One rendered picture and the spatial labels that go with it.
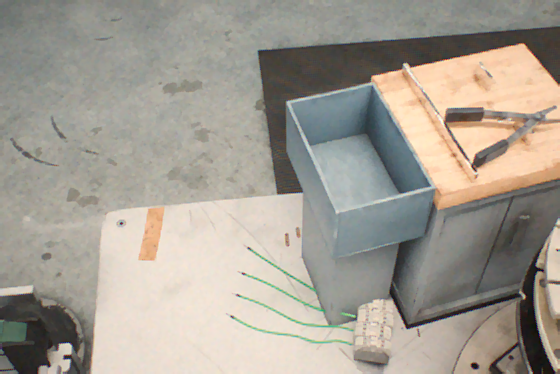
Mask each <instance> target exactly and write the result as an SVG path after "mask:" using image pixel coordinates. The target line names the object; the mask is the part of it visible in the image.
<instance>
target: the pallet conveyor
mask: <svg viewBox="0 0 560 374"><path fill-rule="evenodd" d="M38 301H39V294H38V292H37V291H36V287H35V285H28V286H19V287H10V288H0V306H5V305H14V304H22V303H32V302H38ZM42 321H43V320H40V319H38V318H33V317H28V318H20V319H12V320H0V374H33V373H38V374H86V373H85V371H84V368H83V366H82V364H81V362H80V361H79V359H78V357H77V355H76V353H75V351H74V349H73V348H72V346H71V344H70V343H65V344H59V351H57V350H56V347H55V346H54V345H53V343H54V341H53V340H52V338H51V336H50V334H49V332H48V330H47V328H46V327H45V326H44V324H43V322H42Z"/></svg>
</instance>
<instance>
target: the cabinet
mask: <svg viewBox="0 0 560 374"><path fill-rule="evenodd" d="M559 217H560V179H556V180H549V181H546V182H542V183H540V184H536V185H533V186H529V187H522V188H519V189H516V190H512V191H509V192H505V193H502V194H495V195H492V196H489V197H485V198H482V199H478V200H475V201H469V202H465V203H462V204H458V205H455V206H451V207H448V208H442V209H437V208H436V207H435V203H434V201H433V203H432V207H431V210H430V214H429V217H428V224H427V228H426V231H425V235H424V236H421V237H419V238H415V239H412V240H408V241H406V242H400V244H399V249H398V252H397V256H396V261H395V265H394V274H393V277H392V282H391V286H390V291H389V293H390V296H391V297H392V299H393V301H394V304H395V306H396V308H397V311H398V312H399V314H400V316H401V319H402V321H403V324H404V325H405V327H406V329H407V330H408V329H411V328H414V327H417V326H422V325H426V324H429V323H432V322H435V321H438V320H441V319H447V318H450V317H453V316H456V315H459V314H462V313H464V312H471V311H474V310H477V309H480V308H483V307H486V306H492V305H495V304H498V303H501V302H504V301H507V300H510V299H516V298H519V297H518V292H519V288H520V282H521V279H522V277H523V275H524V272H525V271H526V269H527V265H528V264H529V262H530V260H531V258H532V257H533V256H534V253H535V252H536V250H538V249H539V247H540V246H541V244H542V243H544V242H545V241H546V240H547V238H548V236H549V235H550V233H551V232H552V230H553V229H554V227H555V225H556V222H557V220H558V219H559Z"/></svg>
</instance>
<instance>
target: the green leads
mask: <svg viewBox="0 0 560 374"><path fill-rule="evenodd" d="M243 245H244V244H243ZM244 246H245V247H246V248H247V249H249V250H251V252H253V253H254V254H256V255H257V256H259V257H261V258H262V259H264V261H266V262H267V263H270V264H271V265H272V266H274V267H276V268H277V269H279V270H281V271H282V272H284V273H285V274H286V275H288V276H291V277H292V278H293V279H295V280H297V281H298V282H299V283H302V284H304V285H305V286H306V287H308V288H309V289H311V290H313V291H315V292H317V290H315V289H314V288H312V287H311V286H310V285H308V284H306V283H304V282H302V281H301V280H299V279H298V278H297V277H295V276H292V275H291V274H289V273H288V272H286V271H285V270H284V269H281V268H279V267H278V266H277V265H276V264H274V263H271V262H270V261H269V260H267V259H266V258H264V256H261V255H259V254H258V253H257V252H256V251H254V250H253V249H251V248H250V247H247V246H246V245H244ZM237 272H239V273H241V274H242V275H244V276H249V277H251V278H254V279H256V280H258V281H260V282H262V283H266V284H268V285H270V286H271V287H273V288H275V289H277V290H279V291H281V292H283V293H285V294H286V295H287V296H289V297H292V298H293V299H295V300H297V301H298V302H300V303H302V304H305V305H307V306H309V307H312V308H313V309H316V310H318V311H324V312H326V310H323V309H320V308H318V307H315V306H313V305H311V304H307V303H305V302H304V301H302V300H300V299H298V298H297V297H294V296H292V295H291V294H289V293H288V292H286V291H285V290H281V289H280V288H278V287H277V286H275V285H273V284H271V283H268V282H266V281H264V280H262V279H260V278H258V277H256V276H251V275H249V274H246V273H244V272H240V271H237ZM231 294H234V295H236V296H237V297H242V298H244V299H247V300H250V301H251V302H254V303H257V304H261V305H263V306H264V307H266V308H268V309H270V310H271V311H275V312H277V313H278V314H280V315H281V316H283V317H285V318H288V319H290V320H292V321H293V322H296V323H298V324H300V325H309V326H318V327H330V328H341V329H346V330H348V331H352V332H353V331H354V329H352V328H348V327H346V326H340V325H315V324H307V323H304V322H300V321H298V320H296V319H293V318H290V317H288V316H286V315H285V314H283V313H282V312H280V311H277V310H275V309H273V308H271V307H270V306H268V305H266V304H263V303H260V302H258V301H256V300H254V299H251V298H249V297H244V296H242V295H240V294H235V293H233V292H231ZM225 314H227V315H228V316H230V318H233V319H235V320H237V322H239V323H241V324H243V325H246V326H248V327H250V328H252V329H254V330H257V331H259V332H267V333H271V334H278V335H285V336H291V337H296V338H299V339H305V340H306V341H309V342H312V343H317V344H323V343H330V342H341V343H345V344H347V345H350V346H352V345H353V343H351V342H347V341H345V340H341V339H331V340H325V341H316V340H312V339H307V338H305V337H302V336H299V335H295V334H291V333H283V332H271V331H266V330H263V329H259V328H257V327H254V326H252V325H248V324H246V323H244V322H243V321H241V320H240V319H238V318H235V317H234V316H232V315H230V314H228V313H225ZM340 315H345V316H348V317H351V318H355V316H354V315H351V314H347V313H344V312H341V313H340Z"/></svg>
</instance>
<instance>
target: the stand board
mask: <svg viewBox="0 0 560 374"><path fill-rule="evenodd" d="M478 62H482V63H483V64H484V65H485V68H486V69H487V70H488V71H489V72H490V74H491V75H492V77H493V80H492V86H491V90H487V91H486V90H485V89H484V87H483V85H482V84H481V83H480V82H479V81H478V78H477V77H476V76H475V75H474V74H475V71H476V68H477V64H478ZM410 69H411V70H412V71H413V72H414V74H415V77H417V79H418V81H419V82H420V84H422V87H423V89H424V90H425V91H426V92H427V94H428V97H429V98H430V99H431V101H432V102H433V104H434V105H435V107H436V109H437V110H438V112H439V113H440V115H441V116H442V118H443V119H444V115H445V112H446V109H447V108H460V107H484V110H490V111H511V112H520V113H531V114H534V113H535V112H537V111H541V110H544V109H547V108H549V107H551V106H554V105H556V108H557V109H556V110H553V111H551V112H549V113H548V114H546V115H545V116H546V118H560V87H559V86H558V84H557V83H556V82H555V81H554V80H553V78H552V77H551V76H550V75H549V73H548V72H547V71H546V70H545V69H544V68H543V67H542V65H541V64H540V62H539V61H537V60H536V59H535V56H534V55H533V54H531V53H530V51H529V50H528V48H526V46H525V45H524V44H519V45H514V46H510V47H506V48H499V49H494V50H490V51H486V52H482V53H478V54H474V55H470V56H462V57H457V58H454V59H450V60H446V61H442V62H437V63H429V64H425V65H422V66H417V67H414V68H410ZM373 82H374V83H375V84H376V86H377V87H378V89H379V91H380V93H381V95H382V97H383V98H384V99H385V101H386V102H387V105H388V107H389V108H390V110H391V112H393V114H394V117H395V119H396V120H397V122H398V123H399V125H400V126H401V129H402V131H403V132H404V133H405V135H406V137H407V139H408V141H409V142H410V144H411V146H412V147H413V148H414V152H415V153H416V154H417V156H418V158H419V159H420V160H421V163H422V165H423V167H425V169H426V171H427V173H428V175H429V177H430V178H431V180H432V181H433V183H434V184H435V187H436V189H435V196H434V200H433V201H434V203H435V207H436V208H437V209H442V208H448V207H451V206H455V205H458V204H462V203H465V202H469V201H475V200H478V199H482V198H485V197H489V196H492V195H495V194H502V193H505V192H509V191H512V190H516V189H519V188H522V187H529V186H533V185H536V184H540V183H542V182H546V181H549V180H556V179H560V123H556V124H549V125H537V126H535V127H534V129H533V130H534V132H535V133H534V138H533V140H532V142H531V145H530V146H526V144H525V143H524V141H523V140H522V139H520V140H519V141H517V142H516V143H515V144H514V145H513V146H511V147H510V148H509V149H507V150H506V153H505V154H503V155H501V156H499V157H498V158H496V159H494V160H491V161H490V162H488V163H486V164H484V165H483V166H481V167H475V166H474V165H473V166H474V167H475V168H476V169H477V172H478V176H477V182H474V183H471V181H470V179H469V177H468V176H467V174H465V172H464V170H463V167H461V165H460V164H459V162H458V160H456V157H455V155H454V154H453V153H452V151H451V150H450V148H449V146H448V144H447V143H446V141H445V140H444V139H443V138H442V134H441V133H440V132H439V131H438V129H437V128H436V126H435V123H434V122H433V121H432V119H431V118H430V117H429V115H428V112H426V110H425V108H424V107H423V105H421V102H420V100H419V98H417V96H416V95H415V91H413V89H412V88H411V86H410V85H409V84H408V81H407V79H406V78H405V77H404V76H403V74H402V70H397V71H393V72H389V73H385V74H381V75H377V76H373V77H372V78H371V84H372V83H373ZM446 124H447V125H448V126H449V129H450V131H451V132H452V133H453V134H454V136H455V137H456V139H457V141H458V142H459V144H460V145H461V146H462V148H463V151H464V152H465V153H466V154H467V156H468V157H469V159H470V161H471V162H472V161H473V159H474V155H475V153H477V152H479V151H481V150H483V149H484V148H486V147H488V146H491V145H493V144H494V143H496V142H498V141H499V140H501V139H506V138H508V137H509V136H510V135H511V134H512V133H513V132H515V130H514V128H513V127H512V126H513V124H514V121H504V122H501V123H498V121H497V120H494V119H484V118H483V120H482V121H481V122H455V123H446Z"/></svg>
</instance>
